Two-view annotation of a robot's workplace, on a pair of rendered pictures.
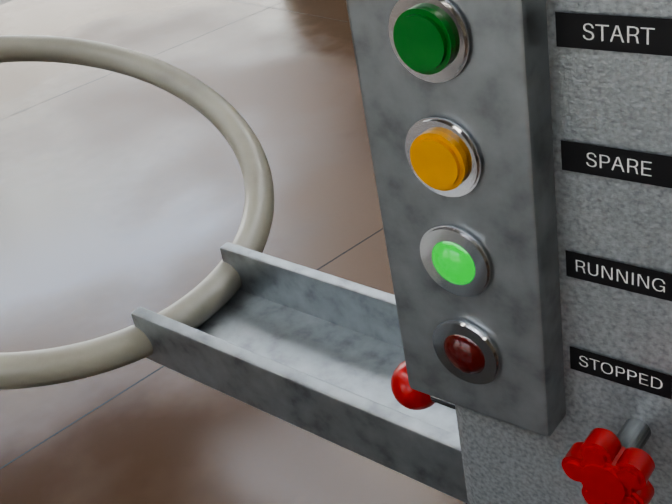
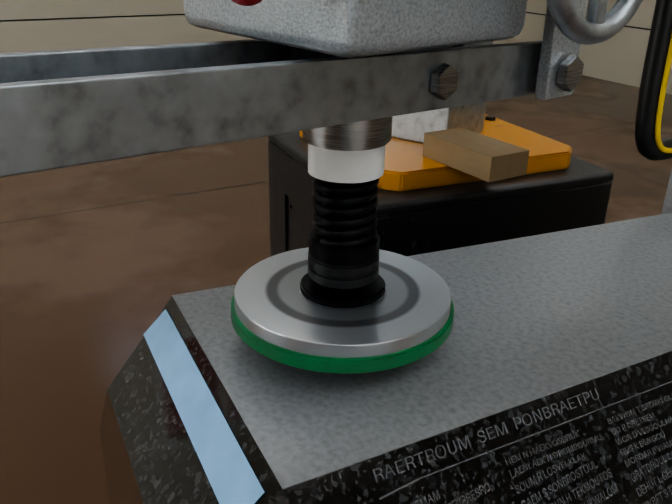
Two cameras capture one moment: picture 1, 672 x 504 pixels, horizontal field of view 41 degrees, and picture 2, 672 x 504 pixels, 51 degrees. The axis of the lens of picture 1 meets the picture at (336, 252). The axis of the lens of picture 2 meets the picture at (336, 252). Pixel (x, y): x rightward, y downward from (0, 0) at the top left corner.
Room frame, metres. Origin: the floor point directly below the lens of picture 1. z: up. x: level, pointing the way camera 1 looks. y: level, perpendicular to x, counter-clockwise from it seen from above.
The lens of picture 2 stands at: (0.33, 0.43, 1.20)
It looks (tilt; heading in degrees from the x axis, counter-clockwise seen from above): 24 degrees down; 275
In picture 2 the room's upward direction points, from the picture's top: 1 degrees clockwise
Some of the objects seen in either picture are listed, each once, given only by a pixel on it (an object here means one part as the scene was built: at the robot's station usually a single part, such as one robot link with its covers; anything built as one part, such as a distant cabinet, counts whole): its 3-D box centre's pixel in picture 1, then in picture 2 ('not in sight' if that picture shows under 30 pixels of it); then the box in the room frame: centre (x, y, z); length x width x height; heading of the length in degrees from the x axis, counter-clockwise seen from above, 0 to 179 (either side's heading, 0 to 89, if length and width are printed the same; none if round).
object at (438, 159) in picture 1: (440, 159); not in sight; (0.33, -0.05, 1.38); 0.03 x 0.01 x 0.03; 46
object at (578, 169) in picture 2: not in sight; (417, 288); (0.27, -1.22, 0.37); 0.66 x 0.66 x 0.74; 30
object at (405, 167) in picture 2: not in sight; (428, 139); (0.27, -1.22, 0.76); 0.49 x 0.49 x 0.05; 30
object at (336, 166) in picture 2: not in sight; (346, 152); (0.38, -0.19, 1.02); 0.07 x 0.07 x 0.04
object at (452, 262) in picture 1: (456, 260); not in sight; (0.33, -0.05, 1.32); 0.02 x 0.01 x 0.02; 46
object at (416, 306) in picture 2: not in sight; (342, 293); (0.38, -0.19, 0.88); 0.21 x 0.21 x 0.01
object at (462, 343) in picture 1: (466, 351); not in sight; (0.33, -0.05, 1.27); 0.02 x 0.01 x 0.02; 46
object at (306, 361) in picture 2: not in sight; (342, 297); (0.38, -0.19, 0.87); 0.22 x 0.22 x 0.04
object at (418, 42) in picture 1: (426, 39); not in sight; (0.33, -0.05, 1.43); 0.03 x 0.01 x 0.03; 46
